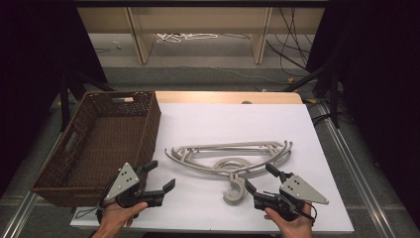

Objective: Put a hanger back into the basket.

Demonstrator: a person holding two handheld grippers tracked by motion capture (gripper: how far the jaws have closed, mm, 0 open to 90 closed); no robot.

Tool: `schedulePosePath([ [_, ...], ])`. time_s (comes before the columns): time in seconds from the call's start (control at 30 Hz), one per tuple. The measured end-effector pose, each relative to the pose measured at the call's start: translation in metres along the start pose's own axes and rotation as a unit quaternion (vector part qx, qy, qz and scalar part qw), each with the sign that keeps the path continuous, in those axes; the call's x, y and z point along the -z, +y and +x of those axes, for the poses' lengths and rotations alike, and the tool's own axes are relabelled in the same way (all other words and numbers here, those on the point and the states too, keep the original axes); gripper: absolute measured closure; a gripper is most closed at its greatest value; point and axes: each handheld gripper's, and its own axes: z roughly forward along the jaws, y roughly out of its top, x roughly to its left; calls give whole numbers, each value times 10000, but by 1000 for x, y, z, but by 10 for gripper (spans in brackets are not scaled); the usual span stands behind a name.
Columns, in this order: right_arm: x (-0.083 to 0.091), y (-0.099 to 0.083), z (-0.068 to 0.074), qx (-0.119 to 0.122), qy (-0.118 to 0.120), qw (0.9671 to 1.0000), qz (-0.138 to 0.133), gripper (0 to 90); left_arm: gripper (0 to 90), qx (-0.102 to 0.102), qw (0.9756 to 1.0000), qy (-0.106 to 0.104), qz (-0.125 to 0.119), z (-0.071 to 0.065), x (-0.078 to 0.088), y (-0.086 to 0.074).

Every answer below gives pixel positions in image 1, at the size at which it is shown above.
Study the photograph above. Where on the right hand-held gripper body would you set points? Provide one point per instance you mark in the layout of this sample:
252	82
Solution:
298	190

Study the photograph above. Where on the aluminium floor rail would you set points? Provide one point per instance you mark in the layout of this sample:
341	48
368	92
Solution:
356	172
20	214

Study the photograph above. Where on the beige wooden bench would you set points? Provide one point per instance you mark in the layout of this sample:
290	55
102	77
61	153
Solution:
198	20

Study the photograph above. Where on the white table sheet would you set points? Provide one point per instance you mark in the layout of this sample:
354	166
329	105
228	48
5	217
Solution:
231	122

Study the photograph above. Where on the person's left hand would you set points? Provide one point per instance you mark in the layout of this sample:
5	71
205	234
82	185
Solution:
115	216

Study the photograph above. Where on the person's right hand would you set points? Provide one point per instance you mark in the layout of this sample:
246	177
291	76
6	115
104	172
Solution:
297	228

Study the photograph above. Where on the brown wicker basket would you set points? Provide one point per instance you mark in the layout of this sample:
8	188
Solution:
99	139

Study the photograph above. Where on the grey plastic clothes hanger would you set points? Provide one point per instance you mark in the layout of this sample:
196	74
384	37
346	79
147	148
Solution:
231	162
235	195

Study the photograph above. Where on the dark curtain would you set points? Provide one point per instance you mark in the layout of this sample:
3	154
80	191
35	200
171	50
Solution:
379	99
33	82

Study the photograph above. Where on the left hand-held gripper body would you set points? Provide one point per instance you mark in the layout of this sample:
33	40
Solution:
127	180

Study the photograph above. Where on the black metal stand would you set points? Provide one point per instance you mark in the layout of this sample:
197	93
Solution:
65	99
334	99

